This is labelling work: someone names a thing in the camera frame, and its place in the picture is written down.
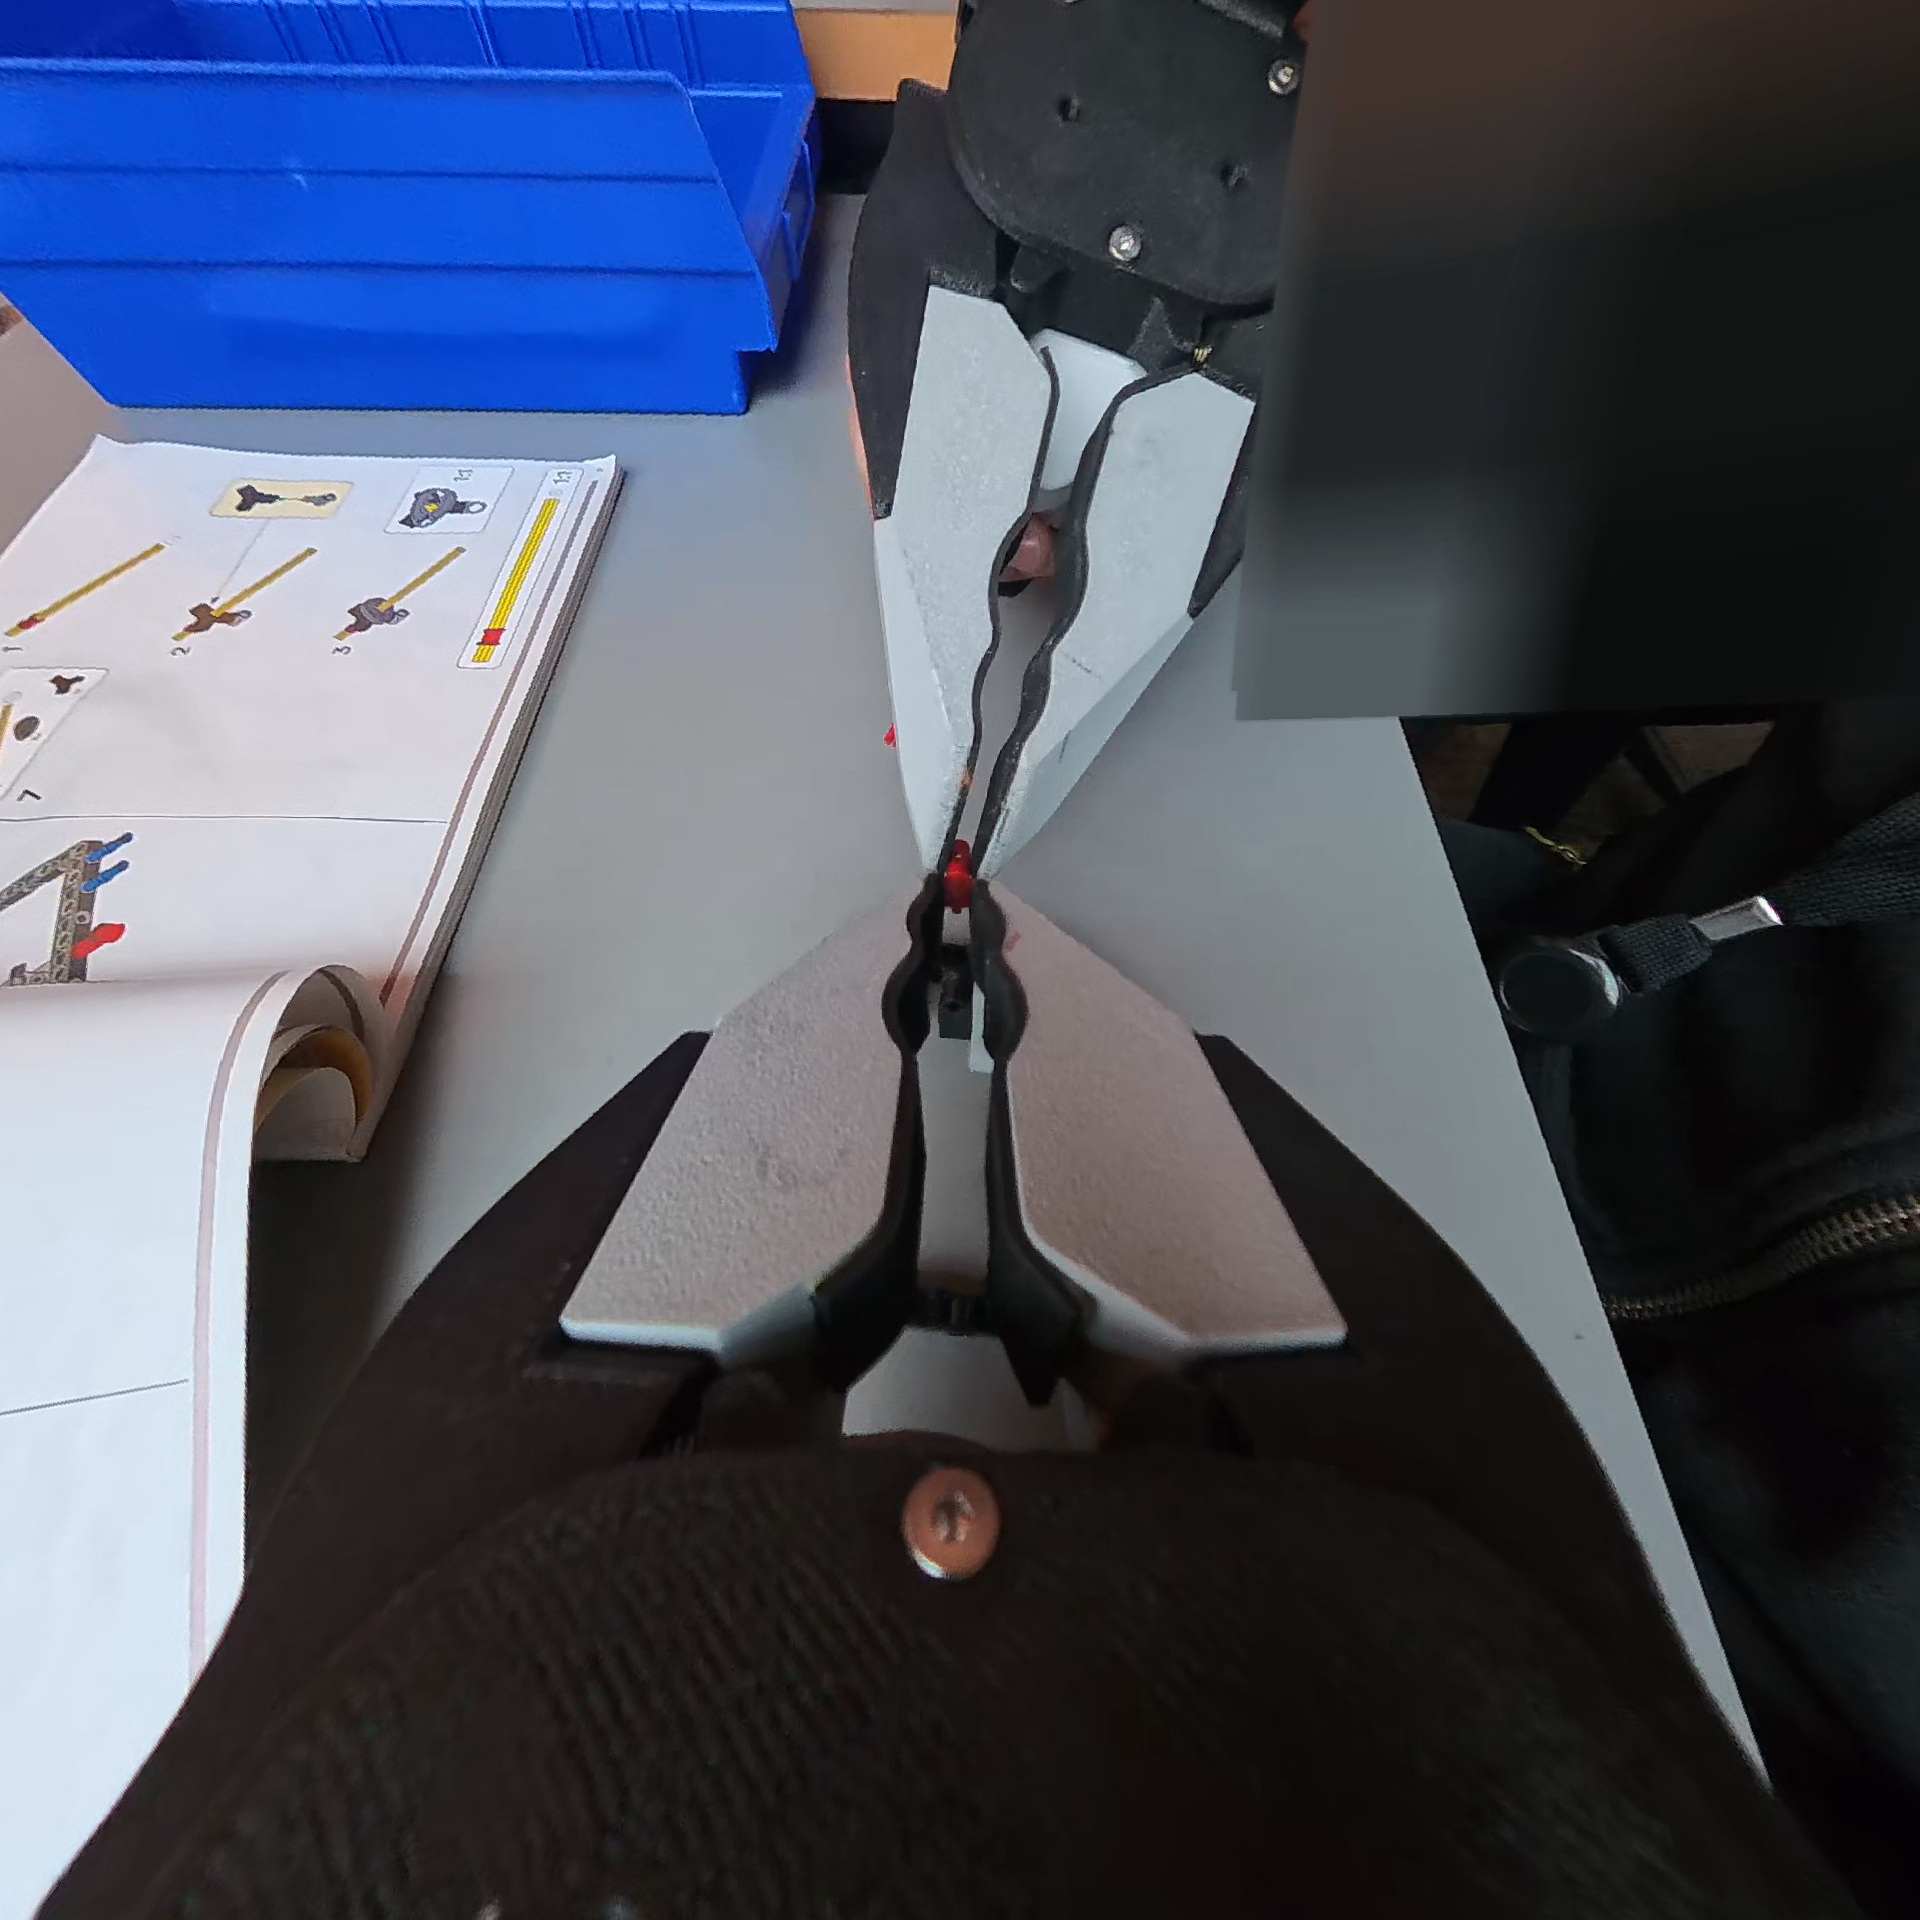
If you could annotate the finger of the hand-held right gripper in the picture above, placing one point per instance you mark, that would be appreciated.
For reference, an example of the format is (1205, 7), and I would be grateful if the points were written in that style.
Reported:
(1163, 511)
(954, 495)

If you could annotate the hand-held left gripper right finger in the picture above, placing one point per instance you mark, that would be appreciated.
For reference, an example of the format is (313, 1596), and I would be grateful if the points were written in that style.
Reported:
(1155, 1170)

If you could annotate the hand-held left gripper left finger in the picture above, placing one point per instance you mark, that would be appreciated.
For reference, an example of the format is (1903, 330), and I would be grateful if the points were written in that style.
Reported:
(750, 1170)

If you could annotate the red lego axle pin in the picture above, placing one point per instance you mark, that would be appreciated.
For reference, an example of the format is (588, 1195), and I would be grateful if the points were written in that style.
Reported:
(956, 867)

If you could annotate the lego instruction booklet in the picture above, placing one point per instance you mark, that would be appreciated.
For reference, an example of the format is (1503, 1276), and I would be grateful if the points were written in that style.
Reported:
(226, 720)

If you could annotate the person's right hand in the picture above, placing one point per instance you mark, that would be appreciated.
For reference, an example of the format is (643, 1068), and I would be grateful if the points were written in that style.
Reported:
(1042, 552)

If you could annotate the blue plastic bin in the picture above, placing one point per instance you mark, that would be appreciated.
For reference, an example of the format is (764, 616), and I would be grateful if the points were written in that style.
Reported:
(451, 31)
(377, 271)

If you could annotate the black backpack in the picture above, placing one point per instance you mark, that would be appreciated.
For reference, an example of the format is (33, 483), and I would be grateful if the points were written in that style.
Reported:
(1770, 1425)

